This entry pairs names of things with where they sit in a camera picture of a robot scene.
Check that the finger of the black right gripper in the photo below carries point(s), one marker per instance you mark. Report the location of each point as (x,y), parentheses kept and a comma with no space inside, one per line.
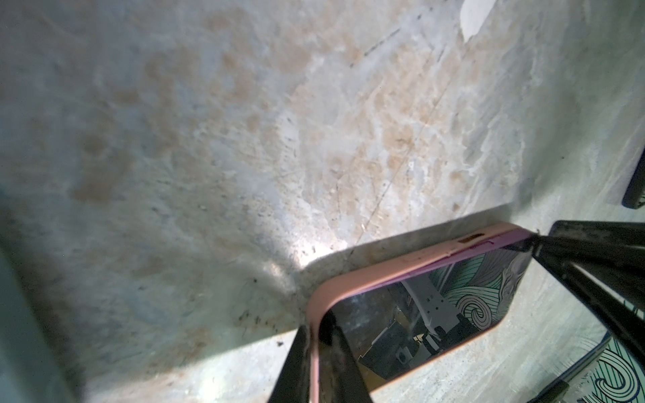
(622,323)
(616,244)

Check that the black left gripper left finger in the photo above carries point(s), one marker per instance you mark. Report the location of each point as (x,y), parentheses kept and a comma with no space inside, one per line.
(293,383)

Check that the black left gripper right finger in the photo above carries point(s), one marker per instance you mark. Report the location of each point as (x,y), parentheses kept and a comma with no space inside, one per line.
(347,383)

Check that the black phone case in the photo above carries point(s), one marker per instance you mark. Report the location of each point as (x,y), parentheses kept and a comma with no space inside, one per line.
(634,195)

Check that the black phone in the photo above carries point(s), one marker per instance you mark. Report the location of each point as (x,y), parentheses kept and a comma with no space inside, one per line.
(398,325)

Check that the light blue phone case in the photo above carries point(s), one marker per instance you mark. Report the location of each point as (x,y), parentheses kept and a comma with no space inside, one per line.
(29,372)

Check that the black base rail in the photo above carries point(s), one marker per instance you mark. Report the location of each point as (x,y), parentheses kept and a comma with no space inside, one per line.
(558,387)

